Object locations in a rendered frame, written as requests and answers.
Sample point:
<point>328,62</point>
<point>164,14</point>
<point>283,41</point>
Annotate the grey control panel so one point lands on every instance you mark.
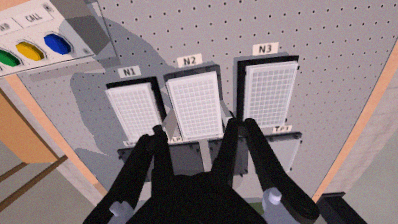
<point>51,33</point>

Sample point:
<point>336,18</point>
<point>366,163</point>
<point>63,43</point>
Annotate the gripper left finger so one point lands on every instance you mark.
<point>118,205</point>

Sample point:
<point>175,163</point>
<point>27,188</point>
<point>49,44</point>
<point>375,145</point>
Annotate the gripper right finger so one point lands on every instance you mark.
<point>284,202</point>

